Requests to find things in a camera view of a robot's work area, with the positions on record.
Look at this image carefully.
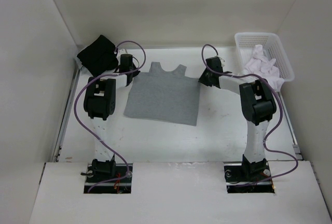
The grey tank top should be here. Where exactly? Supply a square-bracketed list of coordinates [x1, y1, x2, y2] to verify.
[124, 62, 200, 126]

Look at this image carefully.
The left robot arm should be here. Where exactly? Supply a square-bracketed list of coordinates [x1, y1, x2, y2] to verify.
[84, 54, 140, 182]

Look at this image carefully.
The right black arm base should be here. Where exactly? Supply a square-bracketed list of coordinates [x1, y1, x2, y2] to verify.
[224, 156, 274, 193]

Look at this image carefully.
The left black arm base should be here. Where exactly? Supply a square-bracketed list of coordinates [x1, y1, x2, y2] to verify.
[81, 159, 133, 194]

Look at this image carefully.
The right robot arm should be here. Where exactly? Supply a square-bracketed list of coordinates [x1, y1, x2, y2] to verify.
[199, 57, 276, 181]

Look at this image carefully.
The folded black tank top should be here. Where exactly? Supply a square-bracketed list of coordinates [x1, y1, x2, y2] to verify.
[77, 35, 119, 77]

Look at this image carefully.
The white tank top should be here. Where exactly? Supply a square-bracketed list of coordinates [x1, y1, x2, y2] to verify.
[243, 45, 285, 92]

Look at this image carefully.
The white plastic basket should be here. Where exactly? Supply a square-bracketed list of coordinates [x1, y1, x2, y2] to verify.
[234, 32, 295, 82]

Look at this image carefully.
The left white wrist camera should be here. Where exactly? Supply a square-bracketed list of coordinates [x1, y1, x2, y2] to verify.
[117, 49, 128, 55]

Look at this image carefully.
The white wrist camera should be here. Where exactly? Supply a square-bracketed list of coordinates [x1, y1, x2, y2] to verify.
[218, 57, 226, 67]
[117, 49, 128, 55]

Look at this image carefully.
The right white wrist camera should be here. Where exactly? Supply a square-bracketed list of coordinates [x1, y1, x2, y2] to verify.
[218, 57, 226, 67]

